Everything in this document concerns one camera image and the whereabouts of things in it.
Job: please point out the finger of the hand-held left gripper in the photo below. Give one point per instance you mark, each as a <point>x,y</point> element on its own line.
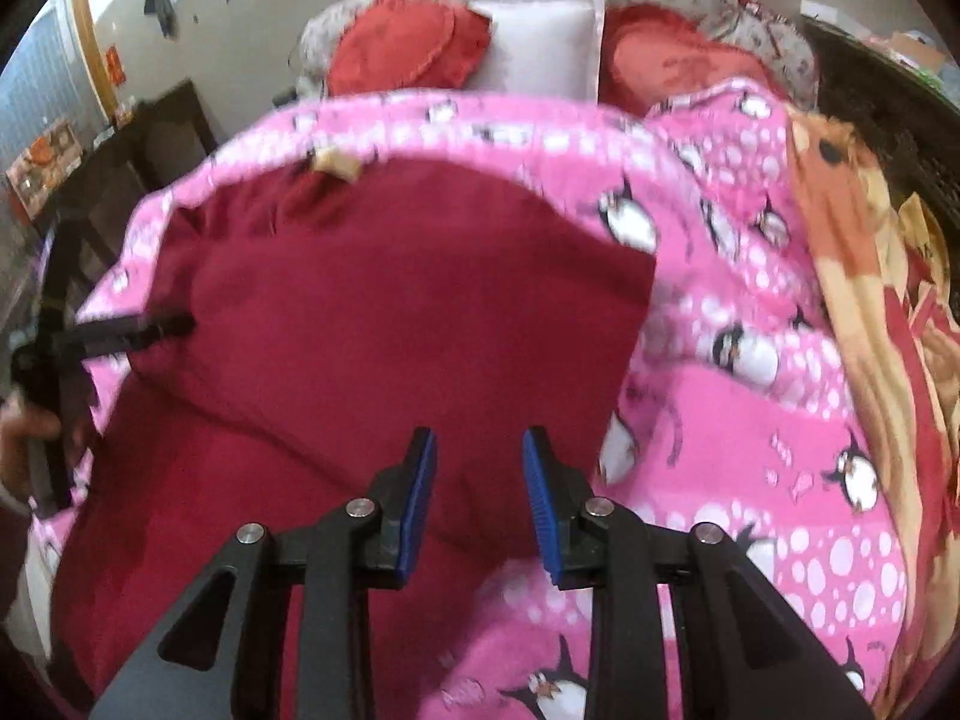
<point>135,334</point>

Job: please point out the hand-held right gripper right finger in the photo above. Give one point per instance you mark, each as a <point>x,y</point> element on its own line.
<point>541,502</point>

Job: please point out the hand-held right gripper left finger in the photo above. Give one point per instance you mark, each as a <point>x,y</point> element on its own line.
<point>420,499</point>

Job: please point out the dark red garment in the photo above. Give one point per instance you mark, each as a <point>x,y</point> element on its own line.
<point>360,360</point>

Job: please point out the person's left hand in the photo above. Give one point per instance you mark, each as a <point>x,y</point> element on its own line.
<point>22,442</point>

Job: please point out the dark wooden table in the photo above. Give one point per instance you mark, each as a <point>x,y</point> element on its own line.
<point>112,165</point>

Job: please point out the colourful picture box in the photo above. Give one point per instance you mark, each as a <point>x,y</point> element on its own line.
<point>43,165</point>

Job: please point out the pink penguin print blanket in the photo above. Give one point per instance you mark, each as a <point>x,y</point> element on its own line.
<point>750,405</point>

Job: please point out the orange cartoon print blanket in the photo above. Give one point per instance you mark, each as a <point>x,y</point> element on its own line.
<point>892,330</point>

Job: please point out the red heart-shaped cushion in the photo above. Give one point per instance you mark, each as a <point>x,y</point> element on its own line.
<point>409,45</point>

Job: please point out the white pillow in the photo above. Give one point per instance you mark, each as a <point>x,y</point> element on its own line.
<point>541,45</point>

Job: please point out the dark wicker furniture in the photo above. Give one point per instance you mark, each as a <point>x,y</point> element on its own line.
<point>892,90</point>

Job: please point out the orange wall sticker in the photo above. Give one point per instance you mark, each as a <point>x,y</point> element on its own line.
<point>115,64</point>

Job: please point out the dark cloth on wall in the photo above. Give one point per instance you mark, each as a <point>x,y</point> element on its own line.
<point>160,4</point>

